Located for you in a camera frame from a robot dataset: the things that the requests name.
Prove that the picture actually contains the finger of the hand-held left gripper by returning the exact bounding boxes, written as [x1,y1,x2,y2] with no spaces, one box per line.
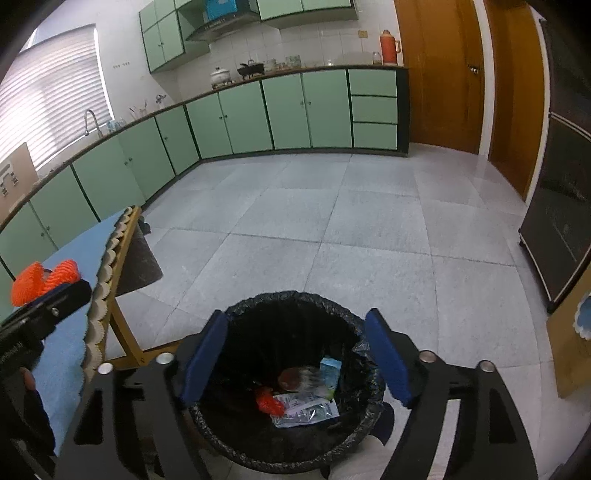
[0,280,92,340]

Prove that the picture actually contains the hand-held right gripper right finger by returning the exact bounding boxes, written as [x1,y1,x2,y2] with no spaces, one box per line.
[365,308,539,480]

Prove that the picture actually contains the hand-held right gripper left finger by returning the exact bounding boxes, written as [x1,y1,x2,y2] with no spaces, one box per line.
[55,310,228,480]

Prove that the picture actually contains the orange foam fruit net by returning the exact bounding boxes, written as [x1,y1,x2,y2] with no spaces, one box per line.
[10,260,81,308]

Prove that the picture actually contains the black-lined trash bin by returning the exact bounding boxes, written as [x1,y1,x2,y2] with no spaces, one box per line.
[187,291,395,467]

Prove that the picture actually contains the person's left forearm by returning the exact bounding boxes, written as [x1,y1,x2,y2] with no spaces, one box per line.
[0,369,57,480]

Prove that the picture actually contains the blue tablecloth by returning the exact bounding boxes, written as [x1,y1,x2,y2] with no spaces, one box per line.
[0,206,136,457]

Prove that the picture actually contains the wooden table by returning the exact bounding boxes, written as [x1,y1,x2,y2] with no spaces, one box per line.
[106,205,186,371]

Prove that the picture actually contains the blue and white carton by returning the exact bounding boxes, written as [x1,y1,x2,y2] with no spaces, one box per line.
[318,357,342,398]

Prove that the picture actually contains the small orange foam net piece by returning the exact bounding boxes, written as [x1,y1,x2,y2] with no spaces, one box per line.
[255,387,286,415]

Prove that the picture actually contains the crumpled red clear wrapper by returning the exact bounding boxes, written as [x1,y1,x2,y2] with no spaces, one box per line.
[278,367,320,391]

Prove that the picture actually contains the clear plastic bag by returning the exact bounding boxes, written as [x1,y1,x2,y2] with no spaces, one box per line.
[270,391,340,428]

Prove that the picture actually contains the cardboard box on counter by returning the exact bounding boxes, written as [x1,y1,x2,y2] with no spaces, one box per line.
[0,142,40,214]

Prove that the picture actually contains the wooden side furniture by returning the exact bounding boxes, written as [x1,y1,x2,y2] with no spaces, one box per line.
[546,277,591,401]

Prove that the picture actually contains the steel kitchen faucet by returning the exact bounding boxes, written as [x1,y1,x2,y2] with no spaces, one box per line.
[84,109,105,138]

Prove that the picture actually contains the white window blinds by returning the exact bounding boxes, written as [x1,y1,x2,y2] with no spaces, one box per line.
[0,25,112,172]

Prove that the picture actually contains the black tall cabinet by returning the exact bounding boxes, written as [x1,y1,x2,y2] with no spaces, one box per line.
[518,18,591,315]

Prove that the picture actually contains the green lower kitchen cabinets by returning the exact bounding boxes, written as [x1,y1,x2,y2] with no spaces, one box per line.
[0,66,410,288]

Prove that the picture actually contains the green upper cabinets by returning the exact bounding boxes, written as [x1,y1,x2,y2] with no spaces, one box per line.
[255,0,359,22]
[139,0,192,73]

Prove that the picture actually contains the wooden door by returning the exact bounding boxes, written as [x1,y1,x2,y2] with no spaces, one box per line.
[394,0,486,156]

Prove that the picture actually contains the range hood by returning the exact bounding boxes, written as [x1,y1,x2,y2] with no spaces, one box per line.
[178,0,262,43]

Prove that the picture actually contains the orange thermos flask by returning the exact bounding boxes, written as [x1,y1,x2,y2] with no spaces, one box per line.
[379,30,400,66]

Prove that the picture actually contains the blue box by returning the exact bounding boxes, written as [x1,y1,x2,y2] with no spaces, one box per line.
[205,0,241,22]

